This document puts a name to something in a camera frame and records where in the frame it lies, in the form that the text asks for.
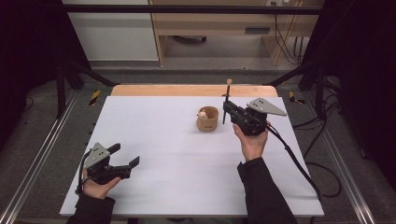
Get light wooden desk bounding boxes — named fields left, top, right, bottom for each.
left=148, top=0, right=325, bottom=67

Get black brush with tan tip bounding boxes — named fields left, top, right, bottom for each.
left=221, top=77, right=233, bottom=125

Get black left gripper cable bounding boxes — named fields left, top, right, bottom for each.
left=75, top=150, right=92, bottom=196

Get person's right hand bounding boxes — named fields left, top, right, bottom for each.
left=232, top=122, right=270, bottom=162

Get yellow black striped tape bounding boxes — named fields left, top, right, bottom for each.
left=88, top=89, right=102, bottom=107
left=288, top=91, right=306, bottom=105

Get person's left hand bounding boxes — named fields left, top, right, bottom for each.
left=80, top=169, right=122, bottom=201

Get wooden table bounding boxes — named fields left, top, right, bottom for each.
left=110, top=84, right=279, bottom=98

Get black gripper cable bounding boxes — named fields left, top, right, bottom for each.
left=264, top=121, right=343, bottom=201
left=75, top=150, right=92, bottom=196

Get black curtain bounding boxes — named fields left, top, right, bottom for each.
left=302, top=0, right=396, bottom=191
left=0, top=0, right=92, bottom=151

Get black horizontal frame bar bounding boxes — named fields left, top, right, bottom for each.
left=60, top=4, right=325, bottom=16

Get aluminium floor rail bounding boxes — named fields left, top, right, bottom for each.
left=302, top=89, right=378, bottom=224
left=0, top=89, right=79, bottom=224

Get black floor cables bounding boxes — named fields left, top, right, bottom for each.
left=292, top=76, right=343, bottom=160

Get round wooden cup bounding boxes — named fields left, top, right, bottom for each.
left=195, top=105, right=220, bottom=133

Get white cabinet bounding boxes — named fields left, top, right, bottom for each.
left=61, top=0, right=160, bottom=63

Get white table board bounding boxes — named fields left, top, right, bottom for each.
left=59, top=95, right=325, bottom=217

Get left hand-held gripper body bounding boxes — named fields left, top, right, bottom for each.
left=82, top=142, right=132, bottom=186

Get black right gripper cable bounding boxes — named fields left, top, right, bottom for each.
left=264, top=121, right=343, bottom=201

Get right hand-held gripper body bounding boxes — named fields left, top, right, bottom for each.
left=229, top=97, right=288, bottom=137

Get black hanging desk cables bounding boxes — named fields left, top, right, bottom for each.
left=272, top=13, right=305, bottom=66

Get black frame strut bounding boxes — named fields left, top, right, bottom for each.
left=263, top=60, right=327, bottom=119
left=55, top=58, right=121, bottom=119

